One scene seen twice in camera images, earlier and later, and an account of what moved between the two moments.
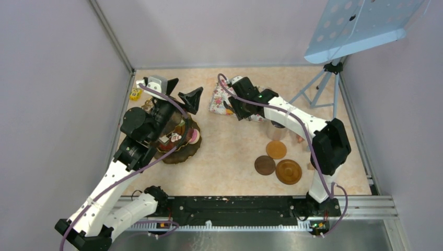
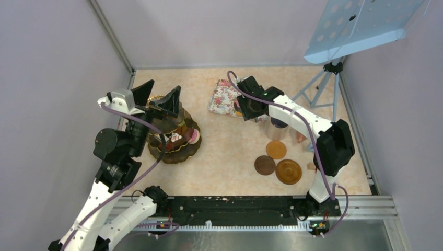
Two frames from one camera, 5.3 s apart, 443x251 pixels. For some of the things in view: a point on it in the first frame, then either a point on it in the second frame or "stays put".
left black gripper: [191, 100] → [170, 103]
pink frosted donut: [195, 136] stays put
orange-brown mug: [300, 139] stays put
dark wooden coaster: [265, 165] stays put
